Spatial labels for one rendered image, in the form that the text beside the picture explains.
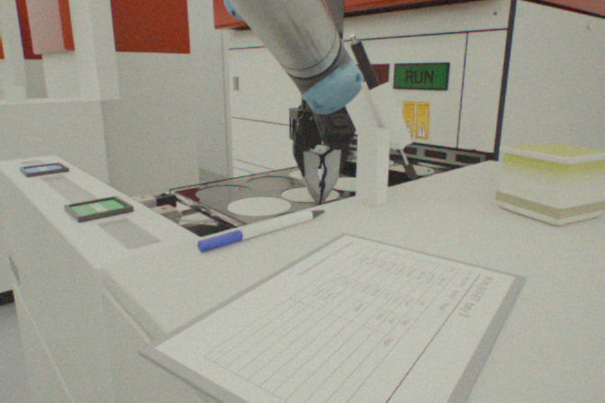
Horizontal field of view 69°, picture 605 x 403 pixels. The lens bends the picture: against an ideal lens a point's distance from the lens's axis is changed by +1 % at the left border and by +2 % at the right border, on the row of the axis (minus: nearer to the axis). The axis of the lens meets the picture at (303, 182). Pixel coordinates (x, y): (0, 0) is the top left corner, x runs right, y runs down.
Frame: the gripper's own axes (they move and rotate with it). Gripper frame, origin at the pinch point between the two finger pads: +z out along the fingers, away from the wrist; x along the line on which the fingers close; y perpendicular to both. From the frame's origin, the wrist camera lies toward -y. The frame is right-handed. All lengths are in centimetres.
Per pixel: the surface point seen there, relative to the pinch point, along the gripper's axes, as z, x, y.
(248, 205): 1.3, 11.5, 2.5
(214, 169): 78, -6, 383
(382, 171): -9.1, 0.2, -22.3
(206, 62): -29, -4, 387
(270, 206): 1.3, 8.1, 1.1
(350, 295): -5.5, 10.9, -40.7
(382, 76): -18.8, -18.1, 17.8
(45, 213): -4.7, 35.5, -13.9
